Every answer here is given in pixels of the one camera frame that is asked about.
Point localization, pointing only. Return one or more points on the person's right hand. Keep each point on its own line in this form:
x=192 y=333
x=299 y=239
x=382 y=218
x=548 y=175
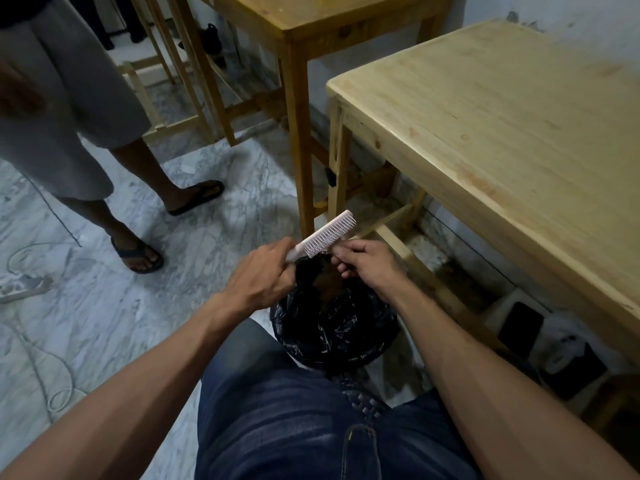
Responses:
x=375 y=264

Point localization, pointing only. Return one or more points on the person's left hand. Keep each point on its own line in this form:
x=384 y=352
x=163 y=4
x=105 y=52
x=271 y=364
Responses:
x=260 y=277

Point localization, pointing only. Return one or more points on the pink hairbrush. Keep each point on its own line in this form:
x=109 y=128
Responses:
x=325 y=237

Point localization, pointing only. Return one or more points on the bin with black bag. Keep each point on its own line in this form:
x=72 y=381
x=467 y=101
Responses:
x=330 y=339

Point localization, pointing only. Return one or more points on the person's right forearm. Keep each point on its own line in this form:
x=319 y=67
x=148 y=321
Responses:
x=500 y=394

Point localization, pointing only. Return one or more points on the person's left forearm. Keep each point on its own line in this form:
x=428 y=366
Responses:
x=140 y=394

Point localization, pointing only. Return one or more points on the person's black woven shoe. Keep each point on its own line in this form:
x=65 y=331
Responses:
x=362 y=402

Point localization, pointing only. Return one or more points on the person's blue jeans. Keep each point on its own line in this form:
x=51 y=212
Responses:
x=280 y=419

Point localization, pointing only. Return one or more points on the black sandal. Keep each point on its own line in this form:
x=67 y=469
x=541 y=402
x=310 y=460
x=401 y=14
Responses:
x=200 y=194
x=137 y=255

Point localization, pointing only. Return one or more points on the white plastic stool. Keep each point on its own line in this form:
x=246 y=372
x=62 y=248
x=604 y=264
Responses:
x=560 y=339

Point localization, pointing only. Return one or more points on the white power strip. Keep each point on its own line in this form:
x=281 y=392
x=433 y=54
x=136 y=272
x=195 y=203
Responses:
x=25 y=287

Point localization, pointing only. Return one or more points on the dark wooden table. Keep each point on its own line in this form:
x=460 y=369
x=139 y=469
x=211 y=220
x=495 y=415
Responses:
x=310 y=12

